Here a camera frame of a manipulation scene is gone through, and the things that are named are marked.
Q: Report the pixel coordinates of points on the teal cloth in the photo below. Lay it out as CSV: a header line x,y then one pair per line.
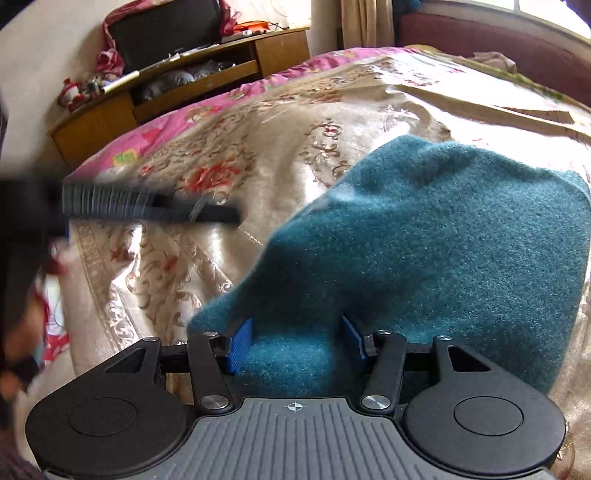
x,y
406,5

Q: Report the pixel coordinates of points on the person's dark clothing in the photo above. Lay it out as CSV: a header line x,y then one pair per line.
x,y
16,461

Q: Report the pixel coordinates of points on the black television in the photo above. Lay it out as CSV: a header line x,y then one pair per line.
x,y
161,32

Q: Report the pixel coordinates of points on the white cloth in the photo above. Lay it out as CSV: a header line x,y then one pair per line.
x,y
494,60

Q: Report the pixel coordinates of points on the maroon headboard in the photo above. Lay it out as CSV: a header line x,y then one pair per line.
x,y
485,41

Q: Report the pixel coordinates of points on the window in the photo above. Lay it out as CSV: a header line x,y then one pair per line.
x,y
531,14

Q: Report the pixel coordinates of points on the red and white figurines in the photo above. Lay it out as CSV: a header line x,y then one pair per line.
x,y
76,94

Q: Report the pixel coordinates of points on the light green floral sheet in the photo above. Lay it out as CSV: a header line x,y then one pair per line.
x,y
545,97

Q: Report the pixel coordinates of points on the plastic bags in cabinet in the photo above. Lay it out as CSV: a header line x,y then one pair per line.
x,y
184,78

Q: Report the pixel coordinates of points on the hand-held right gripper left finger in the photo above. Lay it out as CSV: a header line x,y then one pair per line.
x,y
240,346

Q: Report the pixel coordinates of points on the beige curtain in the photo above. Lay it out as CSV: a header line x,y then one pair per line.
x,y
364,23

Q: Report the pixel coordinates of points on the orange object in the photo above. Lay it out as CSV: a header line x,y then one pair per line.
x,y
249,26

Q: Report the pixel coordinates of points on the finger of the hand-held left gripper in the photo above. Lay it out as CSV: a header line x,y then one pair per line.
x,y
138,205

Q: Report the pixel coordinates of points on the dark wristband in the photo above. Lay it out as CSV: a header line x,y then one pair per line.
x,y
27,370

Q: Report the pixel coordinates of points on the beige floral bedspread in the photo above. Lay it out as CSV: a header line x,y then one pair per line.
x,y
277,129

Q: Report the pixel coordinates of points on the pink floral bed sheet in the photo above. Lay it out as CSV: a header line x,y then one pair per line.
x,y
184,120

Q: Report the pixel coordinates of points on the teal knit sweater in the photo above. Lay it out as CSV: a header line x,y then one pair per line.
x,y
415,230

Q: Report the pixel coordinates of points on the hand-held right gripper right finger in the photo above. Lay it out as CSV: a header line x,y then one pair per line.
x,y
354,337

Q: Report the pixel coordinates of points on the person's left forearm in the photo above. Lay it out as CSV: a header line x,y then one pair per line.
x,y
27,332

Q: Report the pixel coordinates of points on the wooden television cabinet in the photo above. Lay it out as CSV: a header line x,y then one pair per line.
x,y
101,124

